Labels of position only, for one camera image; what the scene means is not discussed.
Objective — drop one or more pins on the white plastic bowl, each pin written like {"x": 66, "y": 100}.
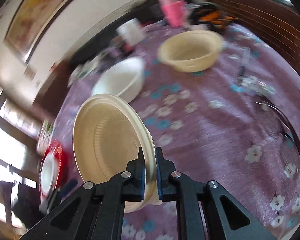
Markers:
{"x": 117, "y": 80}

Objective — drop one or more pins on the framed landscape painting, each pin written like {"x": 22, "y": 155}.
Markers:
{"x": 40, "y": 12}

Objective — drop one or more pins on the black sofa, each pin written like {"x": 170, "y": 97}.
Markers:
{"x": 90, "y": 47}

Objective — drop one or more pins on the clear pen with black grip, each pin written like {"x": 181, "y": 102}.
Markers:
{"x": 241, "y": 72}

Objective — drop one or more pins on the purple framed eyeglasses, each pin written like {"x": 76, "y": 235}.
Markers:
{"x": 293, "y": 135}

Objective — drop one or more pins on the black orange patterned scarf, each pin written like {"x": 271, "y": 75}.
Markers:
{"x": 212, "y": 17}

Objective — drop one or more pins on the cream ribbed plastic plate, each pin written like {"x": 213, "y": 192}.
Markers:
{"x": 102, "y": 135}

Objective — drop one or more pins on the red round container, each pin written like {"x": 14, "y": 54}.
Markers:
{"x": 60, "y": 160}

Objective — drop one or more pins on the pink knit-sleeved thermos bottle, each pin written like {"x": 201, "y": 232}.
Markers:
{"x": 173, "y": 12}

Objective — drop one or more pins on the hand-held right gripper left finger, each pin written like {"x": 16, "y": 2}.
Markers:
{"x": 140, "y": 180}

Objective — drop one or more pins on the white plastic jar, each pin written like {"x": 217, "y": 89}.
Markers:
{"x": 131, "y": 31}

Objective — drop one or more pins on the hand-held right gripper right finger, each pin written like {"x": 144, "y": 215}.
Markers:
{"x": 159, "y": 177}

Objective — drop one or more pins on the brown brick-pattern wooden panel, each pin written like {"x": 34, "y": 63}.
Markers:
{"x": 265, "y": 17}

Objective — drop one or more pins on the white paper packet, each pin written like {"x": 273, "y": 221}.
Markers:
{"x": 85, "y": 72}

